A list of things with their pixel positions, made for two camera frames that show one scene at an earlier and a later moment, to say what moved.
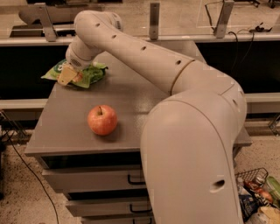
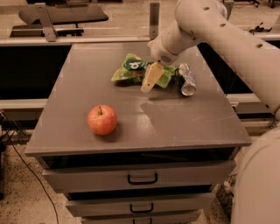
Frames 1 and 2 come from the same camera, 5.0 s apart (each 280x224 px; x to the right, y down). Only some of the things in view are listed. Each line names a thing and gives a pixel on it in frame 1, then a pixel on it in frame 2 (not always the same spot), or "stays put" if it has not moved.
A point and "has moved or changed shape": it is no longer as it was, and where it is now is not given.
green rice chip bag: (87, 76) has moved or changed shape
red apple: (101, 120) stays put
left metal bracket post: (42, 14) stays put
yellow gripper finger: (66, 75) -> (153, 73)
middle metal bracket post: (154, 20) stays put
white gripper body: (76, 61) -> (160, 54)
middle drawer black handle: (139, 211) stays put
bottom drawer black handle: (150, 220) stays put
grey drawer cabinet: (89, 142) stays put
